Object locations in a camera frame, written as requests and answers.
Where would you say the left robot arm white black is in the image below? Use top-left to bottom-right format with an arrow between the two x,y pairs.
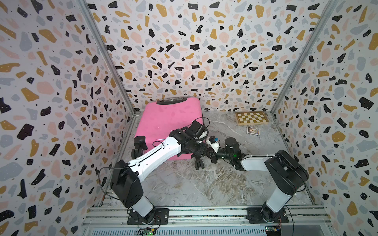
110,129 -> 209,224

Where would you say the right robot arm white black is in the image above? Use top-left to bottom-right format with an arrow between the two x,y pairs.
206,136 -> 309,223

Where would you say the playing card deck box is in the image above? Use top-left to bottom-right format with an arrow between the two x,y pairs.
247,127 -> 260,136

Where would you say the wooden chessboard box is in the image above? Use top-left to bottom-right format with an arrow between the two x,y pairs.
235,111 -> 269,126

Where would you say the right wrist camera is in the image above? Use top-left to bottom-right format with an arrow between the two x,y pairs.
206,136 -> 220,152

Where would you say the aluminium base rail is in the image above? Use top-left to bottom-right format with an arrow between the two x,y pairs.
79,205 -> 337,236

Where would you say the left aluminium corner post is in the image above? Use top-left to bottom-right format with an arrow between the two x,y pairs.
76,0 -> 136,116

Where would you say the aluminium corner post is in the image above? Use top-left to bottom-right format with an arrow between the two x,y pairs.
76,0 -> 136,116
270,0 -> 339,114

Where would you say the right aluminium corner post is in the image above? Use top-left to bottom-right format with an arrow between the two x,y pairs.
270,0 -> 339,114

